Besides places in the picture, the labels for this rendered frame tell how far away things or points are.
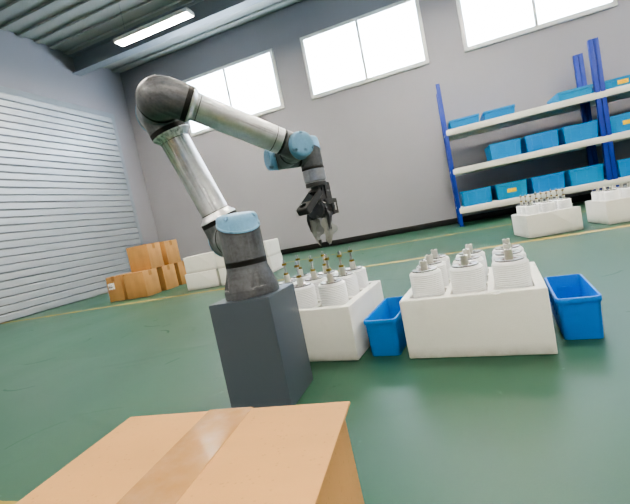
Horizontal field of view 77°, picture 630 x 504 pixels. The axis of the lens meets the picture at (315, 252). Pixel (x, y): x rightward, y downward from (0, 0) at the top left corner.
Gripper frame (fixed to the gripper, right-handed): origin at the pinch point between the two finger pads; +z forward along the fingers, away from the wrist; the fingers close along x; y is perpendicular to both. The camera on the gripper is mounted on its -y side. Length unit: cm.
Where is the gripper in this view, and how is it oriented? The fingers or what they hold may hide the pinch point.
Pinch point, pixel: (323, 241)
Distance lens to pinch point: 134.0
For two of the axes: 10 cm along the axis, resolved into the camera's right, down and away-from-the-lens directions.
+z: 2.0, 9.8, 0.7
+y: 6.2, -1.8, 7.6
